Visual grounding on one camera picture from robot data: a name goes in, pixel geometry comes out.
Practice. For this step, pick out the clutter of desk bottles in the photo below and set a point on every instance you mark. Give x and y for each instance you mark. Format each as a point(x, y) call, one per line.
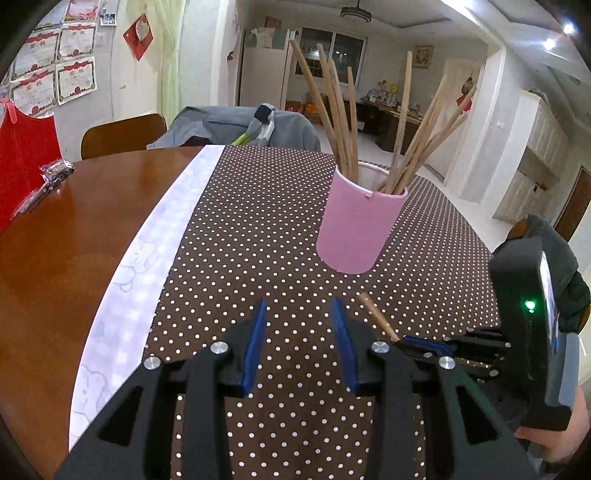
point(385, 97)

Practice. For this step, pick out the dark grey jacket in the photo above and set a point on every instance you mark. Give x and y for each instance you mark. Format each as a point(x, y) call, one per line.
point(570, 277)

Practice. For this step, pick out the orange cardboard box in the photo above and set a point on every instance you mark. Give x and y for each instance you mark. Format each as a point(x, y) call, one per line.
point(311, 113)

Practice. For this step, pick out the brown door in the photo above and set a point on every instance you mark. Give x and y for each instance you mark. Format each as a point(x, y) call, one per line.
point(577, 203)

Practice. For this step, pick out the white refrigerator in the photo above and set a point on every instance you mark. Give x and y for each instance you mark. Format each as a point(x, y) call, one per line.
point(261, 78)

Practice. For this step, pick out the barred window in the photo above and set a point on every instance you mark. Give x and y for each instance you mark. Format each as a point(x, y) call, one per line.
point(358, 53)

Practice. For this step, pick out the clear plastic packet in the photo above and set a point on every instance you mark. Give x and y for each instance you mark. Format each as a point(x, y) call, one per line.
point(55, 170)

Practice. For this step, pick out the red cardboard box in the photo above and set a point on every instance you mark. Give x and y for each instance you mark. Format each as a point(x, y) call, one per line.
point(293, 107)

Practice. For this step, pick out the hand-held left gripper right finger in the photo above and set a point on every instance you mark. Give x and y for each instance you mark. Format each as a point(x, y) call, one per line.
point(344, 346)

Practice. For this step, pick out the red door decoration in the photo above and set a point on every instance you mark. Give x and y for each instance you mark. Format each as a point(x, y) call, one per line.
point(465, 104)

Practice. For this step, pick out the wall of award certificates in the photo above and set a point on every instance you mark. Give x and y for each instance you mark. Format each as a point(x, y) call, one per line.
point(69, 78)

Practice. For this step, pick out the brown polka dot tablecloth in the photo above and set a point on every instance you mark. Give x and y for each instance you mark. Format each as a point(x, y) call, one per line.
point(254, 240)

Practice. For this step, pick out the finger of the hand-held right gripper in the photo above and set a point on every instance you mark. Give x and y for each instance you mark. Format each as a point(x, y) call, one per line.
point(418, 342)
point(482, 368)

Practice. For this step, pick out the red tote bag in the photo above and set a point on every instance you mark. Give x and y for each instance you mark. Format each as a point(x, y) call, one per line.
point(23, 161)

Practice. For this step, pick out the bundle of wooden chopsticks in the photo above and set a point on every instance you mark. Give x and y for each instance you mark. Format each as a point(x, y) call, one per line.
point(346, 152)

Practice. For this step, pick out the small framed painting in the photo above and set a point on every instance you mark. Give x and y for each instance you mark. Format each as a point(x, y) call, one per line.
point(422, 57)

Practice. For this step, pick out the red diamond wall decoration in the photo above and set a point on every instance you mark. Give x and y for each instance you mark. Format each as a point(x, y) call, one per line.
point(138, 37)

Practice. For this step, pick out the single wooden chopstick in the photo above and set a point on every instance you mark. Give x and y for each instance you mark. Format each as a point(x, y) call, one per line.
point(378, 318)

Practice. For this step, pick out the light green curtain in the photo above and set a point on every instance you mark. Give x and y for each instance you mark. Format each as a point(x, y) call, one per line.
point(171, 69)

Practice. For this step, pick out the pink cylindrical cup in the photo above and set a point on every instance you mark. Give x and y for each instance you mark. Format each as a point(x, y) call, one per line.
point(355, 230)

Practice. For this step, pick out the person's right hand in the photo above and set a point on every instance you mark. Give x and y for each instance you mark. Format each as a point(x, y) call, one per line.
point(563, 445)

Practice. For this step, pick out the round ceiling lamp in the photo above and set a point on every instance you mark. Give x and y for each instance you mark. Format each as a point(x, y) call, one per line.
point(355, 11)

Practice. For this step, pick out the white checked cloth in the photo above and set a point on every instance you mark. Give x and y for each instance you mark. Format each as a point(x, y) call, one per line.
point(138, 267)

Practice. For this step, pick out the white cabinet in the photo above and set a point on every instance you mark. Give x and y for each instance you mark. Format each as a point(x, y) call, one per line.
point(535, 152)

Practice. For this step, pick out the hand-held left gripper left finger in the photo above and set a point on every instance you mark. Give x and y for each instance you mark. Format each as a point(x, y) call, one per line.
point(254, 350)

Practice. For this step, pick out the wooden chair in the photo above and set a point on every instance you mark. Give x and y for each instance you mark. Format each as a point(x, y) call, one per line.
point(124, 136)

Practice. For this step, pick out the dark wooden desk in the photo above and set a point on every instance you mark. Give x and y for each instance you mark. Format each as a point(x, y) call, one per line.
point(378, 129)

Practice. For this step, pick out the white door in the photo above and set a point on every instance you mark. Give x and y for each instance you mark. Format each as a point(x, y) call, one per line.
point(455, 76)

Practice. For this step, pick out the small wall photo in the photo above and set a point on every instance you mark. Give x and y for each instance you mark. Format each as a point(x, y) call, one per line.
point(107, 18)

